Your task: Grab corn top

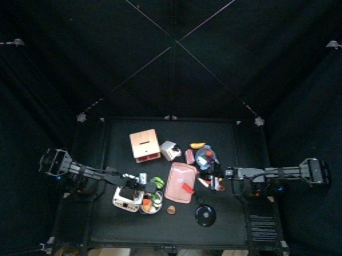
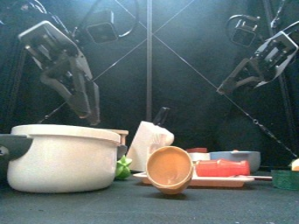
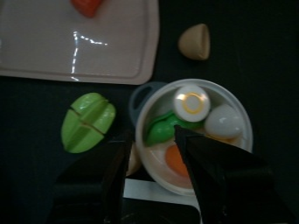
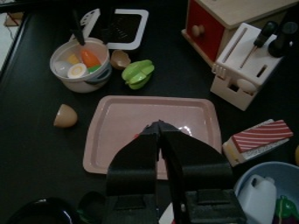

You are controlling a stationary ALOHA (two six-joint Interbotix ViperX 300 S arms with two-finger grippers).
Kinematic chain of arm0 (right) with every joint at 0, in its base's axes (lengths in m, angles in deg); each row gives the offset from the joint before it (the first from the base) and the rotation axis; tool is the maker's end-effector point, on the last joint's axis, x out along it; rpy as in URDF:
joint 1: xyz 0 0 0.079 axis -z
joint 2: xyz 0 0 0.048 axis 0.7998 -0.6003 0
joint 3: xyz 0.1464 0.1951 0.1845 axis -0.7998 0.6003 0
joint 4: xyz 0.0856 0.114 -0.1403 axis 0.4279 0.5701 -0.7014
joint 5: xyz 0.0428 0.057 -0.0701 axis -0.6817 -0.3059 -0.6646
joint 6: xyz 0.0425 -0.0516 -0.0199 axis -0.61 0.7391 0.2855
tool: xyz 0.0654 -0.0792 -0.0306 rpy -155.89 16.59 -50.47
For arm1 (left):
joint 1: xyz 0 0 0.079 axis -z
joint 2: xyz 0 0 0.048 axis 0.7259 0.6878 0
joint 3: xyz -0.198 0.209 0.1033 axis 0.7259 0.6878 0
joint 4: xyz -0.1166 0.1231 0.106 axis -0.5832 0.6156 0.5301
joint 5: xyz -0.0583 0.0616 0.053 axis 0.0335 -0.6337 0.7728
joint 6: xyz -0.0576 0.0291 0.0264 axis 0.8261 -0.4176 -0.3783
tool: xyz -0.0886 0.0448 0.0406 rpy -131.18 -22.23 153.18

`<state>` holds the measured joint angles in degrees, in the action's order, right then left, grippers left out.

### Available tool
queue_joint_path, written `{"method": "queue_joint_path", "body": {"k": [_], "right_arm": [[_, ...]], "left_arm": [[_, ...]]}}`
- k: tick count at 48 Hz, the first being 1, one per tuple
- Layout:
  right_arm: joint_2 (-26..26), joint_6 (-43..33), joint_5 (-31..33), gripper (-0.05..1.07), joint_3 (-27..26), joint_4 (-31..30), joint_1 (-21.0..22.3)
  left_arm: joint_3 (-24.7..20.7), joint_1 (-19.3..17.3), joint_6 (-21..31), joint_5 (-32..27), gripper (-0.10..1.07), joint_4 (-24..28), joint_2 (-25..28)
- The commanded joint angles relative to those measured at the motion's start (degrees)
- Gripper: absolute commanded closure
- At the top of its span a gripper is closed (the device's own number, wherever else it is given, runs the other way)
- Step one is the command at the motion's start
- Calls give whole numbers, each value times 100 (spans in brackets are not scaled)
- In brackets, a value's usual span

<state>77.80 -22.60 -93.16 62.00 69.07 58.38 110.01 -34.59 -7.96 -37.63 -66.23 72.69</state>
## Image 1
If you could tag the orange toy carrot piece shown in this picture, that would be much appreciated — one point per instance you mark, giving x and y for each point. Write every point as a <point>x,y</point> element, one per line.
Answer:
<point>147,205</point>

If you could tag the orange plastic cup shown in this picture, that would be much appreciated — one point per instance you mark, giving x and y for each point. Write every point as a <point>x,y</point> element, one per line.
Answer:
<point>171,209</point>

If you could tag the green toy vegetable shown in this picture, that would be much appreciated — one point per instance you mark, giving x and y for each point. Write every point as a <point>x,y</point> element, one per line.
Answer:
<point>158,182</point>

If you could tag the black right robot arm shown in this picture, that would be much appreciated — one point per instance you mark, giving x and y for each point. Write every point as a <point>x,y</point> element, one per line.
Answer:
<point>280,172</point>

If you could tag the small pink toy block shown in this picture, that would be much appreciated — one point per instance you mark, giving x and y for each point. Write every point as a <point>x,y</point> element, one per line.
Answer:
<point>190,156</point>

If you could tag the orange red toy piece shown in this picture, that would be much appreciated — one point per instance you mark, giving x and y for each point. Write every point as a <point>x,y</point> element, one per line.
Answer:
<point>208,153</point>

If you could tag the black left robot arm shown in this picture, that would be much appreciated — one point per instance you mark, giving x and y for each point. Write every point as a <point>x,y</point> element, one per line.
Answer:
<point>87,171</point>

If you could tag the red and white toy piece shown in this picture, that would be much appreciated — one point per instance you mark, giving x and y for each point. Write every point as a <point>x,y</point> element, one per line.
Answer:
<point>203,182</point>

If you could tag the silver frame corner bracket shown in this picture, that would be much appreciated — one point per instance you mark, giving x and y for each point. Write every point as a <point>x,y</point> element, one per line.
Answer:
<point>259,121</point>
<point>81,117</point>

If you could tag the white plate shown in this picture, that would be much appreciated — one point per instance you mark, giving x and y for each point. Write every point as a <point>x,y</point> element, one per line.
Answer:
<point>154,207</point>

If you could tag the pink plastic tray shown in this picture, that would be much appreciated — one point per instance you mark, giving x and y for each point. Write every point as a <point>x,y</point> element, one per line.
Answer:
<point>178,181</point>

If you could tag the dark green round dish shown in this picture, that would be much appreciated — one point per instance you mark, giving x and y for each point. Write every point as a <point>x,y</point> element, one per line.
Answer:
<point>204,215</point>

